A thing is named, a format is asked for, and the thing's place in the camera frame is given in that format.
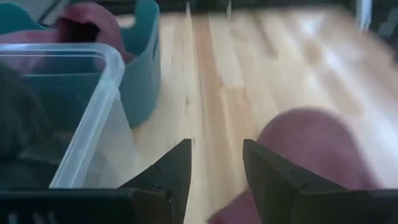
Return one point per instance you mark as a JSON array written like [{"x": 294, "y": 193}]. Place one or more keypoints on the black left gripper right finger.
[{"x": 273, "y": 183}]

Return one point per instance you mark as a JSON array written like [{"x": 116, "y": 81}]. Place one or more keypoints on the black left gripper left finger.
[{"x": 168, "y": 174}]

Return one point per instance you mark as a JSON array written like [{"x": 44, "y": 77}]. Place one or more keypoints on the maroon baseball cap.
[
  {"x": 105, "y": 25},
  {"x": 311, "y": 146}
]

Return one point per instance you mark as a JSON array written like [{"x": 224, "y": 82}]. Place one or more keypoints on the dark green baseball cap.
[{"x": 18, "y": 118}]

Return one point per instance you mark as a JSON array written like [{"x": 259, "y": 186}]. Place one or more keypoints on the teal plastic bin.
[{"x": 140, "y": 87}]

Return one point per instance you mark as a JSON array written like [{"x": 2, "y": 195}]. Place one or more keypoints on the clear plastic bin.
[{"x": 90, "y": 124}]

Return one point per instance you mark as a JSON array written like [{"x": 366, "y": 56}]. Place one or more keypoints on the black metal table frame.
[{"x": 205, "y": 4}]

